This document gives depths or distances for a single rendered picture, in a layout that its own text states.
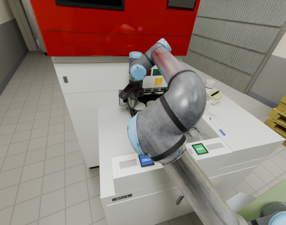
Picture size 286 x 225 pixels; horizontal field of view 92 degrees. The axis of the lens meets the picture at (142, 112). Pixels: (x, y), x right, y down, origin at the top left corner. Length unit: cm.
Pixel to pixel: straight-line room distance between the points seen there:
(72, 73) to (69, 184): 114
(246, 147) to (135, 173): 55
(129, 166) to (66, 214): 110
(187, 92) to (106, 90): 75
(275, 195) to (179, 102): 54
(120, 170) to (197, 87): 41
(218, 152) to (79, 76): 88
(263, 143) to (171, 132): 65
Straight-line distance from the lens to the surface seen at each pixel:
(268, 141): 97
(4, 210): 187
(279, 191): 75
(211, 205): 45
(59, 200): 169
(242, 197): 85
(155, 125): 33
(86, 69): 95
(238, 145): 83
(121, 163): 60
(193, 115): 33
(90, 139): 131
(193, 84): 36
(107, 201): 74
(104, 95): 103
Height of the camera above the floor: 147
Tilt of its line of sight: 38 degrees down
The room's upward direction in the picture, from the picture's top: 5 degrees clockwise
